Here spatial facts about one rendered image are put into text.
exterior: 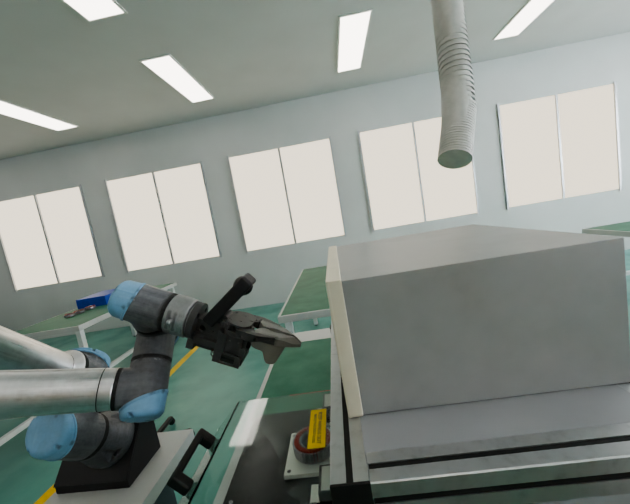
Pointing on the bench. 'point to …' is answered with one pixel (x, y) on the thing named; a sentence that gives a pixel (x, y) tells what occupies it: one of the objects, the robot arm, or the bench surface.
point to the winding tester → (477, 316)
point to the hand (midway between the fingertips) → (295, 339)
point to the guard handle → (188, 461)
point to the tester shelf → (494, 447)
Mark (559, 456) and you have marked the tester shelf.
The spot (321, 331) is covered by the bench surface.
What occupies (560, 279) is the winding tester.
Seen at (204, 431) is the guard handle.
